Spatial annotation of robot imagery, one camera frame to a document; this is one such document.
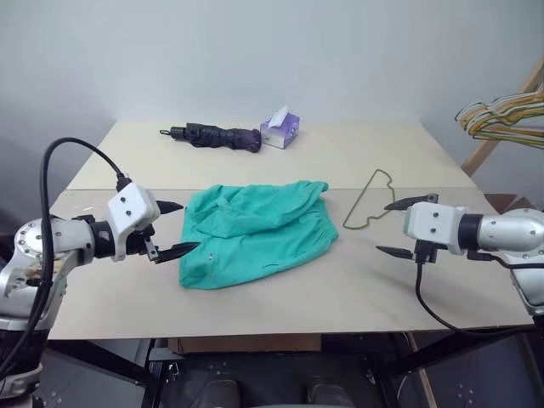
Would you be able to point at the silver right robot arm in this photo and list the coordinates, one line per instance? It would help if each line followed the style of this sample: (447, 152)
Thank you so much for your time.
(510, 229)

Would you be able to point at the black metal table frame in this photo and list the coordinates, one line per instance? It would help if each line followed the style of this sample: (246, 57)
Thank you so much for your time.
(446, 353)

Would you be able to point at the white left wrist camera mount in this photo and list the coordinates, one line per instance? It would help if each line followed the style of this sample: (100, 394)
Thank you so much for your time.
(132, 204)

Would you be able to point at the purple tissue box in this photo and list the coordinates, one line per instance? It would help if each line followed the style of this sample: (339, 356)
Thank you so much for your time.
(278, 137)

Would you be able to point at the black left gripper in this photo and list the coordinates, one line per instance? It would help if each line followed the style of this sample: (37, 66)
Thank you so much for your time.
(138, 243)

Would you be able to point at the bundle of coloured hangers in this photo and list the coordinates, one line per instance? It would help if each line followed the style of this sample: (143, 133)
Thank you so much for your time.
(489, 115)

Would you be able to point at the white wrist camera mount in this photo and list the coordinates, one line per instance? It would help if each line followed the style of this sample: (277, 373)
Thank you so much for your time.
(429, 221)
(132, 204)

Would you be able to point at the dark purple folded umbrella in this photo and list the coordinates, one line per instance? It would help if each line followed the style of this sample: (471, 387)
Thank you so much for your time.
(212, 136)

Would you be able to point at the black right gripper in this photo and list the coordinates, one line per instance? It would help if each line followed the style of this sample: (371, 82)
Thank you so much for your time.
(425, 251)

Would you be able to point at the wooden clothes rack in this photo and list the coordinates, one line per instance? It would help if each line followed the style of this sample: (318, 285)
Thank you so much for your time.
(480, 155)

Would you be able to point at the white tissue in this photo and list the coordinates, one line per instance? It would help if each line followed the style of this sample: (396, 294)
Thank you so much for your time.
(278, 117)

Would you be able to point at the teal green shorts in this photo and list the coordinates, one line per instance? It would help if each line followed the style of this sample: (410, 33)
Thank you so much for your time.
(255, 238)

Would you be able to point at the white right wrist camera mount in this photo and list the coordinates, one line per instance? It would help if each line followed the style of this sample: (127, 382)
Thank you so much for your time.
(429, 221)

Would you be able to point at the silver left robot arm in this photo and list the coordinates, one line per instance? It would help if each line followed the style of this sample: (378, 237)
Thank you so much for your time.
(70, 238)

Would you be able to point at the dark rounded shape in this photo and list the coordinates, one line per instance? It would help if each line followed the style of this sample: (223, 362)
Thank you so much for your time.
(321, 391)
(223, 393)

